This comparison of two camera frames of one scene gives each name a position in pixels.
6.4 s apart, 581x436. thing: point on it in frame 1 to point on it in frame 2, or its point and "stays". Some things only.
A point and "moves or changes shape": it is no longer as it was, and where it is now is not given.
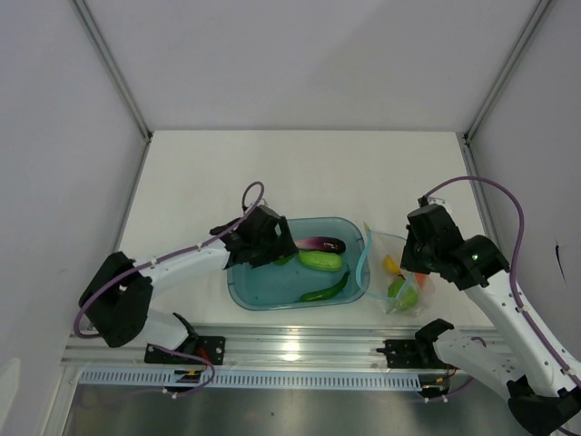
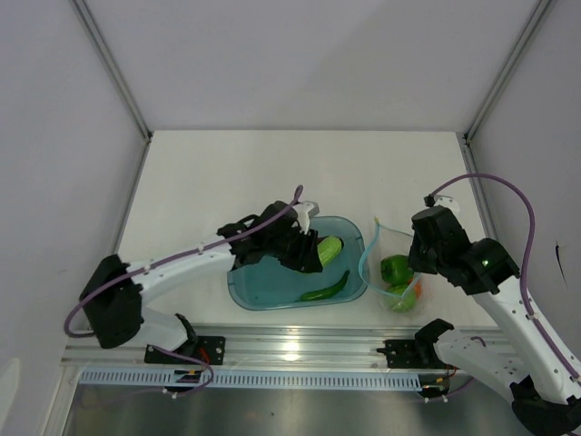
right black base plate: [410, 354] stays
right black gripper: [408, 262] stays
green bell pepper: [282, 262] moves or changes shape
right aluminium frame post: [537, 16] stays
